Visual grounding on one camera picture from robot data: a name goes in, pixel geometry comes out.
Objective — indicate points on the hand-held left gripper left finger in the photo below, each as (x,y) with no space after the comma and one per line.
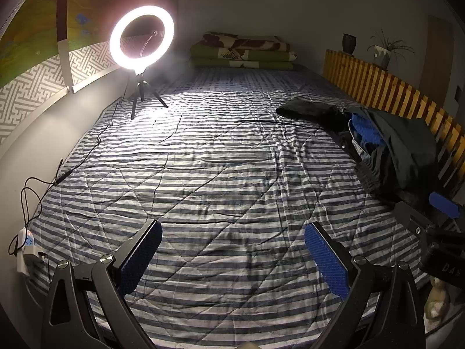
(145,254)

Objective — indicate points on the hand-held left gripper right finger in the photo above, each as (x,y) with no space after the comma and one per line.
(327,261)

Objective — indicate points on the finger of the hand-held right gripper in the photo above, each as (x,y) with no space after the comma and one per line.
(410,218)
(444,204)

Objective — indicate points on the black garment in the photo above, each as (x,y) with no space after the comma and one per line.
(308,111)

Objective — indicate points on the person's right hand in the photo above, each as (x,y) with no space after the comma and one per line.
(439,301)

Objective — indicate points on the bright blue cloth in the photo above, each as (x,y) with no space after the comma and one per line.
(365,129)

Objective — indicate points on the striped bed quilt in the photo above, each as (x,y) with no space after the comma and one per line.
(225,174)

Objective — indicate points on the white power strip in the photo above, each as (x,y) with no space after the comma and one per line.
(29,254)

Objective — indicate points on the beige door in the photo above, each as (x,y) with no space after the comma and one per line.
(437,58)

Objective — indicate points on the potted plant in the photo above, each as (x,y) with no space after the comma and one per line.
(383,56)

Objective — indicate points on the black tripod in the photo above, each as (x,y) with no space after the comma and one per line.
(141,87)

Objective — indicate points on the black vase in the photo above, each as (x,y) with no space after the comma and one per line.
(350,43)

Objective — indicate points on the brown patterned folded blanket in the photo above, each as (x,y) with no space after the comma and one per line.
(261,41)

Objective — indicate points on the wooden slatted rail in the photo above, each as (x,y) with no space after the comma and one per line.
(381,83)

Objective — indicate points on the grey patterned wall border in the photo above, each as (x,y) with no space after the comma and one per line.
(40,76)

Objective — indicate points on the brown and white wall batten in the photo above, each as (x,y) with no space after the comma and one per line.
(63,43)

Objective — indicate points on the wall poster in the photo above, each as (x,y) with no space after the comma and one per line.
(32,18)

